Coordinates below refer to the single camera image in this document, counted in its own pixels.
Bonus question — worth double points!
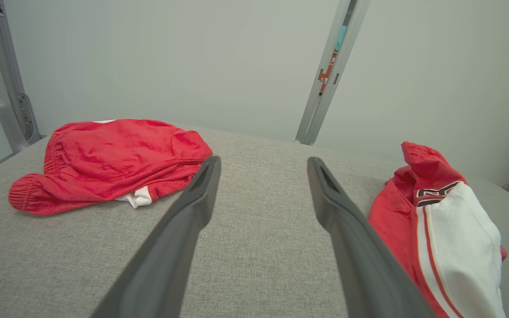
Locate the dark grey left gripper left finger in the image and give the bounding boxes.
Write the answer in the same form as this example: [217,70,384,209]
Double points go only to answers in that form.
[90,155,222,318]

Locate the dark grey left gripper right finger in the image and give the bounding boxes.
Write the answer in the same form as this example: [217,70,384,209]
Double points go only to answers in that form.
[307,156,435,318]

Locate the red white jersey black letters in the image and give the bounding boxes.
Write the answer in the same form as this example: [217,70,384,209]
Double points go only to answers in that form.
[368,141,508,318]

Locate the red shorts with elastic waistband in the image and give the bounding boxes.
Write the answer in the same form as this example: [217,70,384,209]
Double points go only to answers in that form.
[8,118,213,216]

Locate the grey metal post with stickers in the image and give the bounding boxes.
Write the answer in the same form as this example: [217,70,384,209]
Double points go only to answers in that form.
[294,0,371,146]

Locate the red sticker on post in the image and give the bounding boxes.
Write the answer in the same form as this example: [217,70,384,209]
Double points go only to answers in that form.
[318,51,338,96]

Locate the teal sticker on post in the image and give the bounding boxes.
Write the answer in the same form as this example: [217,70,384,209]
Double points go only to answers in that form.
[335,25,347,52]

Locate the grey metal post with bracket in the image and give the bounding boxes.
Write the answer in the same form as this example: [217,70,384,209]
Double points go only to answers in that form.
[0,0,42,153]

